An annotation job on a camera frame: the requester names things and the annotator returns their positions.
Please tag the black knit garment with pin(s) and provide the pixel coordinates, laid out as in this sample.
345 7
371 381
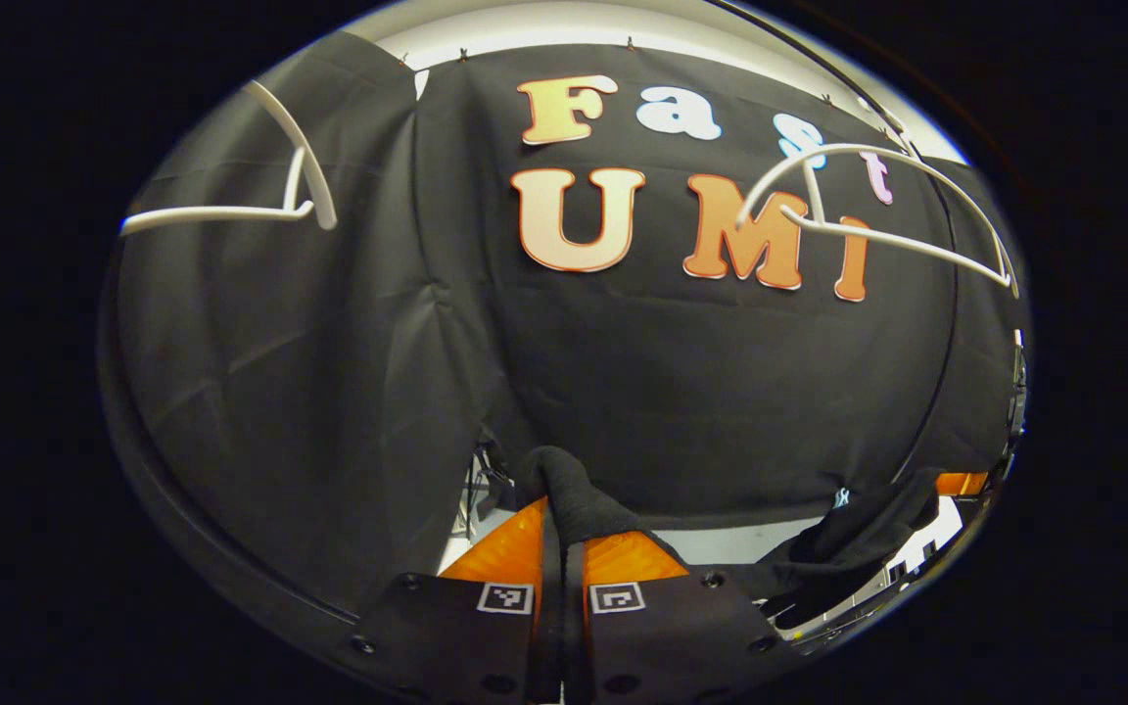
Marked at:
574 499

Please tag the black backdrop cloth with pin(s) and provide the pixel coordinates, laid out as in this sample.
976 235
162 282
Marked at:
329 343

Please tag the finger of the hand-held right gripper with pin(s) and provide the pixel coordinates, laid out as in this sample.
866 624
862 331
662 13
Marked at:
963 483

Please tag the black metal clothes rack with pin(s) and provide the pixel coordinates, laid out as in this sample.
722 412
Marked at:
946 323

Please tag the white plastic clothes hanger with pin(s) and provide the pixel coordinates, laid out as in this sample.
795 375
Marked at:
907 249
231 211

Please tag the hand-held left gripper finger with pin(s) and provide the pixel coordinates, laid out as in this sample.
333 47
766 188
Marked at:
574 636
551 627

